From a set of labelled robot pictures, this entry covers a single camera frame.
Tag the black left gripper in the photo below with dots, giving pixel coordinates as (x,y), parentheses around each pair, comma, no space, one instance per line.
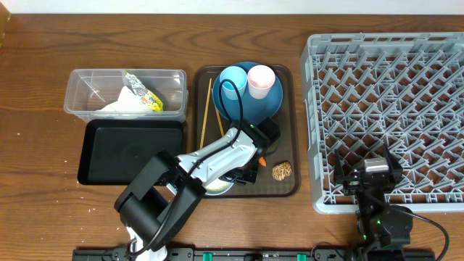
(243,174)

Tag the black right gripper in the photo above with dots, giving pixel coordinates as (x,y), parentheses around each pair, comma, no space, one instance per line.
(354,177)

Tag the orange carrot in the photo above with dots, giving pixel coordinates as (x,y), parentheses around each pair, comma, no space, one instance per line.
(262,161)

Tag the light blue cup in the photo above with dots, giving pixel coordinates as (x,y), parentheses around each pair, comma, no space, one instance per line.
(233,82)

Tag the green snack wrapper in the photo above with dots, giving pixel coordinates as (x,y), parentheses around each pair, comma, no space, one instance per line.
(145,94)

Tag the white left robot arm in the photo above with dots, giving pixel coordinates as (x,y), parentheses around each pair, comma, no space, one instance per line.
(161,198)

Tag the grey dishwasher rack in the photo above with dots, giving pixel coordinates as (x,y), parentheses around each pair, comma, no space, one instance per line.
(365,92)

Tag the clear plastic waste bin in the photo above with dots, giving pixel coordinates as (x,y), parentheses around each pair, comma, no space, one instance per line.
(89,90)

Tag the right wooden chopstick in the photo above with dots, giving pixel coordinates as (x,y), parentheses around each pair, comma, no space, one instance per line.
(218,119)

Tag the brown walnut shell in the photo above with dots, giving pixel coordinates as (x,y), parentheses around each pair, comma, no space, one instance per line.
(281,171)

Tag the brown serving tray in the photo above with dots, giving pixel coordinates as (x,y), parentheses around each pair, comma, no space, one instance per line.
(286,150)

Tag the pink cup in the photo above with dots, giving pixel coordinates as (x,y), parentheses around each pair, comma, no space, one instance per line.
(260,80)

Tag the light blue bowl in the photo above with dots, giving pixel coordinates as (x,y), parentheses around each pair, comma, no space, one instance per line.
(218,187)

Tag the white crumpled tissue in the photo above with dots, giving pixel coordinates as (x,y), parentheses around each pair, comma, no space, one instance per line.
(127,101)

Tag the black plastic tray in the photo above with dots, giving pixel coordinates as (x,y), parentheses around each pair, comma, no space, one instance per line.
(115,151)

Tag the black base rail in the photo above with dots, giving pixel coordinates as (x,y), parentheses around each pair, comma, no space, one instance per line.
(180,254)

